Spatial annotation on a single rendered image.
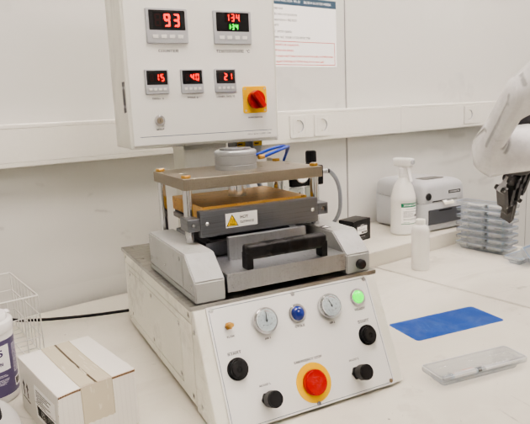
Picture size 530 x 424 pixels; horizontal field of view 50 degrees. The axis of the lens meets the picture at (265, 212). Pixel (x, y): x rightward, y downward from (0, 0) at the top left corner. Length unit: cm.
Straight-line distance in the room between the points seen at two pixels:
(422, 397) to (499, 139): 50
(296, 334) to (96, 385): 31
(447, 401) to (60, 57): 113
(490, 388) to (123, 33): 90
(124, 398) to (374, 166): 143
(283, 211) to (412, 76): 134
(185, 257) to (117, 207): 67
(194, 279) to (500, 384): 54
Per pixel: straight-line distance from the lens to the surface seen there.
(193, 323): 87
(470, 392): 102
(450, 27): 245
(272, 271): 91
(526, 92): 107
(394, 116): 210
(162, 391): 103
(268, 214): 99
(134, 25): 115
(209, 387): 87
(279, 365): 91
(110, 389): 90
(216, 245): 98
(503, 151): 119
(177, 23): 117
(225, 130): 119
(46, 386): 90
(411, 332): 123
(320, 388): 92
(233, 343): 88
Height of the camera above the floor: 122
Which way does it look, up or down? 10 degrees down
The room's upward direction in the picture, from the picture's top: 3 degrees counter-clockwise
